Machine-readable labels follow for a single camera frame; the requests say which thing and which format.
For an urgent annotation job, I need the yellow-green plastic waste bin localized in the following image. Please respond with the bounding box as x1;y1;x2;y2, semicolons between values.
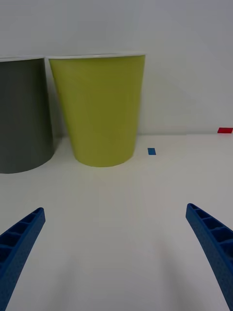
46;51;146;168

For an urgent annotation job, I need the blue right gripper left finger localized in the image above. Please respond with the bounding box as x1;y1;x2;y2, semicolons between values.
0;207;46;311

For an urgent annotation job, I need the grey plastic waste bin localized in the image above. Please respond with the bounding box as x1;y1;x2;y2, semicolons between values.
0;55;54;174

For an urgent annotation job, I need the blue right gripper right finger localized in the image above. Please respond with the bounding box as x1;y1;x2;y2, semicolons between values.
185;203;233;311

